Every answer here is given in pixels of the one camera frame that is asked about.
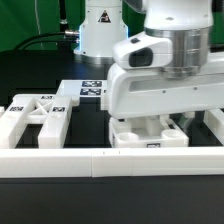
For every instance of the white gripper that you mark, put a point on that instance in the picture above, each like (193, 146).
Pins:
(165, 73)

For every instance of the white chair seat part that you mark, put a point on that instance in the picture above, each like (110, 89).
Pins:
(146, 132)

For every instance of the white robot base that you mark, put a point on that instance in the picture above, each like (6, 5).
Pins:
(101, 29)

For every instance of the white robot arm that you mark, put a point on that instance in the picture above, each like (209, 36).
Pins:
(174, 15)

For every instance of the black pole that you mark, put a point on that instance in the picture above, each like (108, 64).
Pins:
(63, 18)

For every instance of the white marker base plate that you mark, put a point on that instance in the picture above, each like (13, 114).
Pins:
(82, 88)

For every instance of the white fence wall right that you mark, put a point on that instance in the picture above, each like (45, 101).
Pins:
(214, 120)

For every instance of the white fence wall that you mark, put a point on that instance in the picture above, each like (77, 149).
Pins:
(32, 163)
(214, 120)

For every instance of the white chair back frame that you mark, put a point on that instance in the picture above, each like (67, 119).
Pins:
(52, 112)

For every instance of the white fence wall front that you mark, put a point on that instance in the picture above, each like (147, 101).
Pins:
(32, 163)

